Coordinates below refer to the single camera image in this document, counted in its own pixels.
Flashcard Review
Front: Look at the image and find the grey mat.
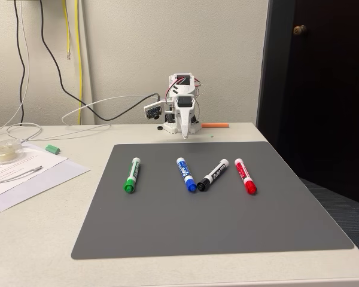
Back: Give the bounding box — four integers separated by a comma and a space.
71, 141, 355, 260

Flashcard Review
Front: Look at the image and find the white cable with plug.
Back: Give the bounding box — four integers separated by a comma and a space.
0, 165, 44, 185

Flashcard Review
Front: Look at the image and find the white cable coil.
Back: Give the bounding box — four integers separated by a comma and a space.
6, 122, 111, 142

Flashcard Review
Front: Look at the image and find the thin white wall cable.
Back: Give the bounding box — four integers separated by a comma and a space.
0, 0, 31, 138

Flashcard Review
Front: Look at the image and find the short yellow cable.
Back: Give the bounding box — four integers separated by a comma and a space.
62, 0, 72, 60

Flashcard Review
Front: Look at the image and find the blue dry-erase marker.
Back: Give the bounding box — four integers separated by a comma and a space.
176, 157, 197, 193

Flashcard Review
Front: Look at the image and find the white-framed wrist camera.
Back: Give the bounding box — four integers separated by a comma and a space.
143, 100, 165, 121

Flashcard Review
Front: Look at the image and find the pale blank paper sheet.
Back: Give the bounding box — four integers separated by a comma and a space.
0, 157, 91, 214

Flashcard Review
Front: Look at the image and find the green dry-erase marker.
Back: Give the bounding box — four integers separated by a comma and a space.
123, 157, 142, 194

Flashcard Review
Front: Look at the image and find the white printed paper sheet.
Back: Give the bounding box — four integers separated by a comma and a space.
0, 141, 69, 185

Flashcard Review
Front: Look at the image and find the thin black cable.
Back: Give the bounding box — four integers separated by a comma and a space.
13, 0, 26, 125

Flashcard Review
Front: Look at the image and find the dark door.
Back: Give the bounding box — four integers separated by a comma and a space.
287, 0, 359, 207

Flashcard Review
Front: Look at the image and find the black dry-erase marker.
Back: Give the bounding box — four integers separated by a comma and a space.
196, 158, 230, 192

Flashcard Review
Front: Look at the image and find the clear tape dispenser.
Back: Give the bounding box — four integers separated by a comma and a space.
0, 138, 25, 166

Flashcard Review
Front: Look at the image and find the long yellow cable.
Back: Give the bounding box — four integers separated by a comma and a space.
74, 0, 83, 125

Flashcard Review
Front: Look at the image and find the dark door frame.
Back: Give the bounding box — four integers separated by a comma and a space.
255, 0, 297, 144

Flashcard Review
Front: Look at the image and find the white looping cable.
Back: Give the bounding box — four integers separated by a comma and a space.
61, 94, 152, 132

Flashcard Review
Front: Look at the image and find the white wall cable raceway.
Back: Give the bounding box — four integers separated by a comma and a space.
77, 0, 96, 125

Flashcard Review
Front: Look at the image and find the red dry-erase marker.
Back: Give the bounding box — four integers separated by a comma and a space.
234, 158, 257, 195

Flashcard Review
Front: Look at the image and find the thick black cable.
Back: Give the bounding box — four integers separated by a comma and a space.
38, 0, 162, 122

